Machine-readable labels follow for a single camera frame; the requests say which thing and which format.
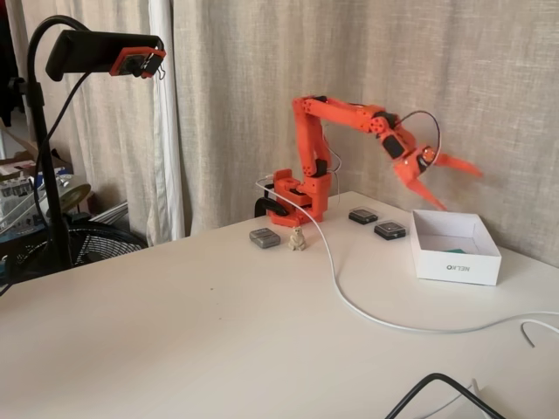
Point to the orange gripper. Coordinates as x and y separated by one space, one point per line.
410 171

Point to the green rounded cube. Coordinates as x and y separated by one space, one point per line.
454 251

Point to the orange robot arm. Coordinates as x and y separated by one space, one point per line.
340 111

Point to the white cardboard box bin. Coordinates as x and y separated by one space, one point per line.
458 268

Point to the small black square box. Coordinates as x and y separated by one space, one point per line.
391 230
363 215

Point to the beige linen curtain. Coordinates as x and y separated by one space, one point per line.
480 70

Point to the small beige bear figurine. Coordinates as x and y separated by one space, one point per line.
298 241

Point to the black table clamp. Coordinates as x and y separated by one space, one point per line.
267 203

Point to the grey square block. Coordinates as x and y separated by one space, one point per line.
264 238

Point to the black floor fan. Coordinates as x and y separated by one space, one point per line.
102 244

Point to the beige metal lamp shade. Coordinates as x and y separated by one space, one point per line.
74 192

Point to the black gooseneck stand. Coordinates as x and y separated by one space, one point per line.
52 183

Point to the brown cardboard box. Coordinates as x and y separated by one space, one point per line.
26 153

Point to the camera on black stand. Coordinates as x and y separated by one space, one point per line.
118 144

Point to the orange camera module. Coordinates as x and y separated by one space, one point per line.
131 63

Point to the black camera holder bar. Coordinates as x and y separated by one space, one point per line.
91 48

